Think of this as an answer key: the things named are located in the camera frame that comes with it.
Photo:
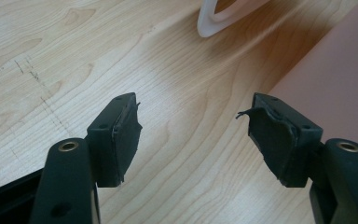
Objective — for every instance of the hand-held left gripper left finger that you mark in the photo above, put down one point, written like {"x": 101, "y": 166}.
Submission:
{"x": 112, "y": 146}

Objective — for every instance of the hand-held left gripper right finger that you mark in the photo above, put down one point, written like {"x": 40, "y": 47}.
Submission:
{"x": 289, "y": 146}

